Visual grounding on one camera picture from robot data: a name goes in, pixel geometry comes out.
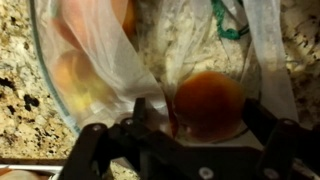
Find yellowish orange fruit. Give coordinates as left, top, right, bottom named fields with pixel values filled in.
left=50, top=49, right=113, bottom=117

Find orange mango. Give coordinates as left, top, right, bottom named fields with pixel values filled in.
left=172, top=70, right=247, bottom=143

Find pale orange fruit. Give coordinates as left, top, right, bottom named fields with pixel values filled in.
left=49, top=0, right=137, bottom=48

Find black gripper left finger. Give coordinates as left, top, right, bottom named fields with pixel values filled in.
left=56, top=97, right=158, bottom=180

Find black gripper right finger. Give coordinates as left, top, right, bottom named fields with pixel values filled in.
left=243, top=99, right=320, bottom=180

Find clear plastic produce bag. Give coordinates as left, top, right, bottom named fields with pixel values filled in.
left=28, top=0, right=300, bottom=143

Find silver metal rack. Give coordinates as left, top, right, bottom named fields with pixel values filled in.
left=0, top=162, right=65, bottom=174

